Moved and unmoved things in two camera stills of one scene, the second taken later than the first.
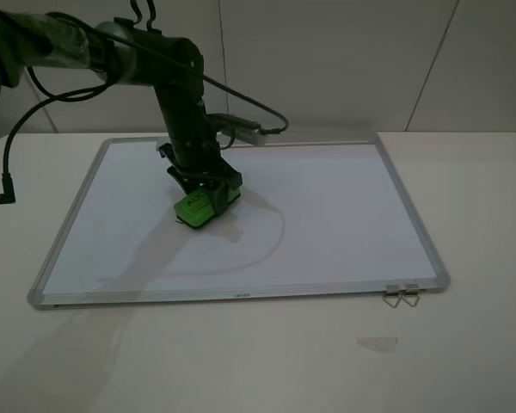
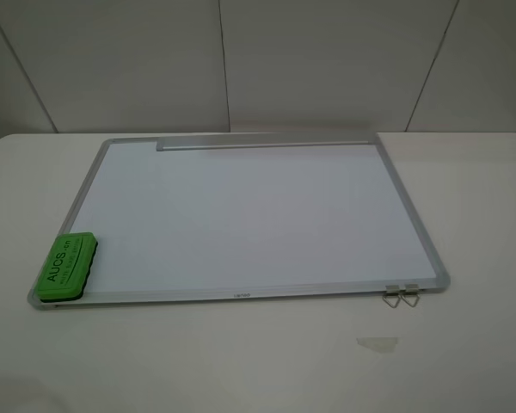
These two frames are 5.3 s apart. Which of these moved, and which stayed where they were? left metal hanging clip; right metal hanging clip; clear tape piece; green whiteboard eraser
Moved: green whiteboard eraser
Stayed: right metal hanging clip; clear tape piece; left metal hanging clip
